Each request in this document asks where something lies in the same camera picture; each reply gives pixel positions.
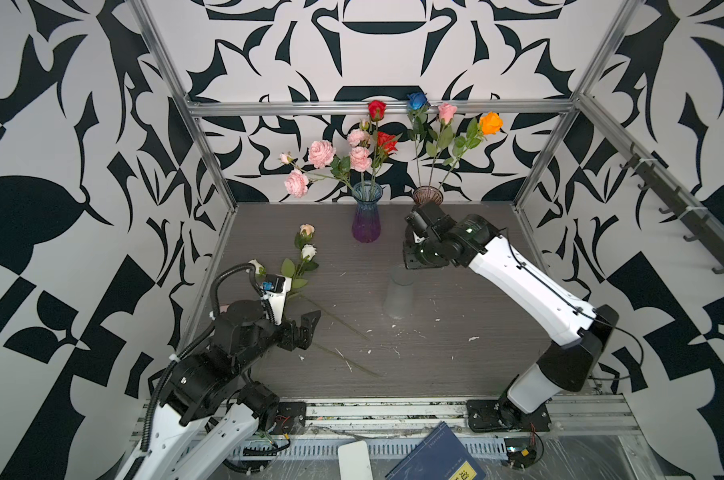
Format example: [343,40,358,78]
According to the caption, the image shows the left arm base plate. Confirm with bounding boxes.
[258,401,308,435]

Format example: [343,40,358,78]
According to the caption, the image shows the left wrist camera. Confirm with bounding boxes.
[261,274,293,326]

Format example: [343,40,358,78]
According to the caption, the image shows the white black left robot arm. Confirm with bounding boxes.
[117,300,322,479]

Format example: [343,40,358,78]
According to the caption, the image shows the white rectangular device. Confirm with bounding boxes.
[338,440,374,480]

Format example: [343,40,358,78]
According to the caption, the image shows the aluminium frame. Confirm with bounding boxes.
[135,1,724,479]

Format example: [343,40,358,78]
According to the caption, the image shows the black wall hook rail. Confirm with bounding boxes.
[622,142,724,275]

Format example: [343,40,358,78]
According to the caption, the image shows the orange pink blue rosebud stem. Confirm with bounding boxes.
[438,112,504,188]

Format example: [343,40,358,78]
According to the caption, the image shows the blue book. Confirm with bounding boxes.
[386,422,487,480]

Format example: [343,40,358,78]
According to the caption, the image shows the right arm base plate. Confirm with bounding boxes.
[466,397,551,433]

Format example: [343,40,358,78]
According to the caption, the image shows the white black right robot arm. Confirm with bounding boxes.
[403,202,619,423]

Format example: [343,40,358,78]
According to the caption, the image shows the dark maroon glass vase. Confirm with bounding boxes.
[412,185,444,207]

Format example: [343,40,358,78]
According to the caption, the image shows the blue rose stem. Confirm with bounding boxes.
[407,92,430,184]

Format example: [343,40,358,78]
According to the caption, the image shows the pink peony flower stem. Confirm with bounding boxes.
[347,121,372,178]

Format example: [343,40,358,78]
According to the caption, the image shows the white and peach rosebud stem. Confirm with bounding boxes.
[280,223,369,341]

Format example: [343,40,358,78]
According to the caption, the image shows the black corrugated cable hose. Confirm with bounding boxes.
[138,262,264,454]

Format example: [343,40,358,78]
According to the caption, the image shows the purple ribbed glass vase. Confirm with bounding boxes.
[352,181,383,243]

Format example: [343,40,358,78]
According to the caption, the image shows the large red rose stem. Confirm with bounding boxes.
[372,130,399,175]

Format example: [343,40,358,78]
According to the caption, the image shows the clear glass vase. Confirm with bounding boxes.
[383,266,417,320]

